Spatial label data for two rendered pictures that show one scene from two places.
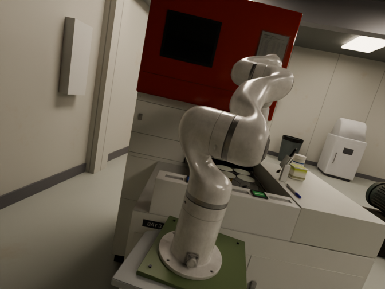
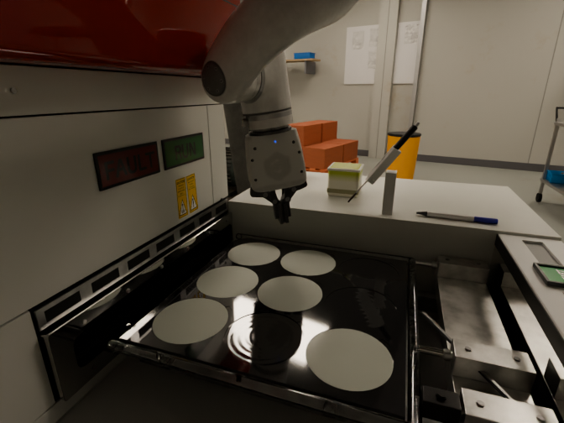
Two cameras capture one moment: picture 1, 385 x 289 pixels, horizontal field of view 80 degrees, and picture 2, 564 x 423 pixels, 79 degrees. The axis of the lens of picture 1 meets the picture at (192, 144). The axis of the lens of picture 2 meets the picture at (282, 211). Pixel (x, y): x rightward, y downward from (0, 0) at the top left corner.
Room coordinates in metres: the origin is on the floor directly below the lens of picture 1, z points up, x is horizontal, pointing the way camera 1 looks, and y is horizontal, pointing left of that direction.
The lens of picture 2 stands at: (1.04, 0.22, 1.19)
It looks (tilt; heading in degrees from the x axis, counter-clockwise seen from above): 19 degrees down; 292
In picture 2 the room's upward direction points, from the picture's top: straight up
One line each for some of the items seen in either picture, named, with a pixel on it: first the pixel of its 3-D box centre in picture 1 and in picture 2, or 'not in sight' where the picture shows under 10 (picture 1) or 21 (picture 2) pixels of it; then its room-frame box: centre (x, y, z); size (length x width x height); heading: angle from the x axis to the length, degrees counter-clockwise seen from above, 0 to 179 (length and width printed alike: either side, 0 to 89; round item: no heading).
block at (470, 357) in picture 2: not in sight; (489, 362); (0.94, -0.17, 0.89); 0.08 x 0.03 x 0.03; 2
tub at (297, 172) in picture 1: (296, 171); (345, 179); (1.20, -0.58, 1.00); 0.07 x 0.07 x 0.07; 3
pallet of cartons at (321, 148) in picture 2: not in sight; (321, 146); (2.49, -5.19, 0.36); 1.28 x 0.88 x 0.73; 82
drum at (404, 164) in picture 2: not in sight; (401, 158); (1.25, -4.72, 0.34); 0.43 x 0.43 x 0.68
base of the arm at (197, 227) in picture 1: (197, 226); not in sight; (0.59, -0.07, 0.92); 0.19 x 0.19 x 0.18
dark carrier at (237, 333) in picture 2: (226, 174); (289, 294); (1.20, -0.22, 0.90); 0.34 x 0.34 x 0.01; 2
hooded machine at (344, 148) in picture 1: (342, 148); not in sight; (5.99, -3.83, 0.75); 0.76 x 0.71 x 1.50; 171
